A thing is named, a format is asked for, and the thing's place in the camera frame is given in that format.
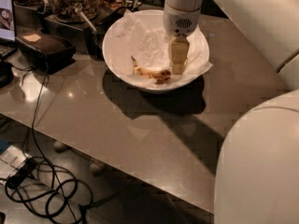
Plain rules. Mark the black box with label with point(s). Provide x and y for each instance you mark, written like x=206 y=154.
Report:
x=46 y=53

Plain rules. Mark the laptop screen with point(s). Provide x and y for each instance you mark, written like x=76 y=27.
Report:
x=7 y=21

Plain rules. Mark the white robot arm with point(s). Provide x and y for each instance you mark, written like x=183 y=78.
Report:
x=257 y=175

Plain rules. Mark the black round object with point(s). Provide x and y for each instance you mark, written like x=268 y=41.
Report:
x=6 y=75

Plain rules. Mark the black power adapter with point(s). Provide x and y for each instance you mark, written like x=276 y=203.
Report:
x=22 y=173

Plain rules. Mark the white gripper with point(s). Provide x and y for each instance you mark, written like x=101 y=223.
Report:
x=181 y=24

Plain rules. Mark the white papers on floor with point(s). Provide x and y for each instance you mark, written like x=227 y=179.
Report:
x=12 y=160

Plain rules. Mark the white paper liner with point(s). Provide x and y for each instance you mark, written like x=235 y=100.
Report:
x=143 y=41

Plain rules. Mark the white bowl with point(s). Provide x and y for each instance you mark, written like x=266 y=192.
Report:
x=118 y=62

